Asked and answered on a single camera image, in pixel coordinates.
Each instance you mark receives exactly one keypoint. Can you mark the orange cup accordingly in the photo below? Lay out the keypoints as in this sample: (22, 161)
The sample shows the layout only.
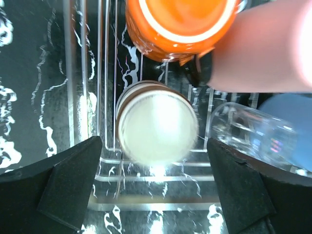
(180, 31)

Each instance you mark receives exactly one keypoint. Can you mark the small clear plastic cup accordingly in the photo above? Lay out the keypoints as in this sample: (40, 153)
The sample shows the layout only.
(257, 134)

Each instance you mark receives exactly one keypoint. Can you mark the pink plastic cup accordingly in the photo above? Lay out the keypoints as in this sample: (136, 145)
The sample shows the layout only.
(268, 49)

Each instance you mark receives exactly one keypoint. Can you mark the wire dish rack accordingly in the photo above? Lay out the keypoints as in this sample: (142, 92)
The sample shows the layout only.
(102, 62)

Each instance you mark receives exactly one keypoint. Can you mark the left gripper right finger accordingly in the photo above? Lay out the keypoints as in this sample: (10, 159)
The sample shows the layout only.
(257, 198)

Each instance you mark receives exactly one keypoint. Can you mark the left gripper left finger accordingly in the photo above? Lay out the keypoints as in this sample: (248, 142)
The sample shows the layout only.
(51, 195)

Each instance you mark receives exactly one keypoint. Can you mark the metal cup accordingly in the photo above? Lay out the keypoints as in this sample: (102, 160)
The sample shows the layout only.
(155, 125)

